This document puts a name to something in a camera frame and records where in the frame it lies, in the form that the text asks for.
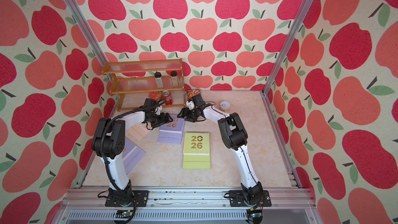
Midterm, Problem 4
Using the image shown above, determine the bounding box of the purple calendar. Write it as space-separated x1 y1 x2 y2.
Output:
157 114 185 145
122 139 146 174

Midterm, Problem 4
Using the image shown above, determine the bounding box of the pink calendar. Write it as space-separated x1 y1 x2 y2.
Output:
127 123 150 141

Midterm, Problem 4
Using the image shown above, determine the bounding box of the green calendar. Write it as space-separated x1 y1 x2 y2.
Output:
182 132 211 170

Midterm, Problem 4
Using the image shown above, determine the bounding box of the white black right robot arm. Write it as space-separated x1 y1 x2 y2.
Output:
178 94 264 207

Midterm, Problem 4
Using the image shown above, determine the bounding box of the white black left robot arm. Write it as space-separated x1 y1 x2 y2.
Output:
91 98 173 208

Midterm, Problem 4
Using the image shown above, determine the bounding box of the green orange snack packet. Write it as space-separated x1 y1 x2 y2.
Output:
187 89 201 100

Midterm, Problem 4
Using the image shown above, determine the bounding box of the flat red tin can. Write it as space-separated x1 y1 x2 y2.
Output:
149 91 163 101

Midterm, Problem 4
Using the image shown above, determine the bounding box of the red soda can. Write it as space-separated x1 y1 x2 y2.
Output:
162 90 173 105

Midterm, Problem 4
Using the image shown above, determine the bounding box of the small yellow pull-tab can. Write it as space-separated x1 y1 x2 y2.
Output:
219 101 231 113

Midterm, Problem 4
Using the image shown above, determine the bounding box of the wooden three-tier shelf rack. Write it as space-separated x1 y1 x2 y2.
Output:
102 59 187 111

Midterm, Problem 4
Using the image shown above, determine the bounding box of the left glass spice jar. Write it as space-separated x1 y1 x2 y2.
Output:
154 72 164 89

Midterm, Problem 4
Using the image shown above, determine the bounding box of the glass spice jar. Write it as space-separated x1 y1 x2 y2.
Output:
154 72 164 89
171 71 179 88

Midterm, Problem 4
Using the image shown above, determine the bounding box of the right glass spice jar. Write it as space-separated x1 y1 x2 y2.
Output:
171 71 179 88

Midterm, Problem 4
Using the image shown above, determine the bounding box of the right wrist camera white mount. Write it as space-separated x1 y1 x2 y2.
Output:
186 100 195 110

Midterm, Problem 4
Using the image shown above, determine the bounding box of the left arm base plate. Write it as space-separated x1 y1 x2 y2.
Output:
105 188 149 207

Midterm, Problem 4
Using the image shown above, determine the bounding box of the left aluminium corner post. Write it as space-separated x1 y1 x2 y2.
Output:
64 0 107 67

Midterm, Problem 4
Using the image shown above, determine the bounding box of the aluminium corner post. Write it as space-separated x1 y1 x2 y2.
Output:
64 0 107 67
261 0 314 98

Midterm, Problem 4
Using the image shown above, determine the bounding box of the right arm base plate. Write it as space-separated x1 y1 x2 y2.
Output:
224 190 272 207

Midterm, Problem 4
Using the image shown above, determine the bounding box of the aluminium front rail frame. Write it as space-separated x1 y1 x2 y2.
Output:
50 187 322 224

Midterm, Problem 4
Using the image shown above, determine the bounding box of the right aluminium corner post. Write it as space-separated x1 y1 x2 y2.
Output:
261 0 314 98

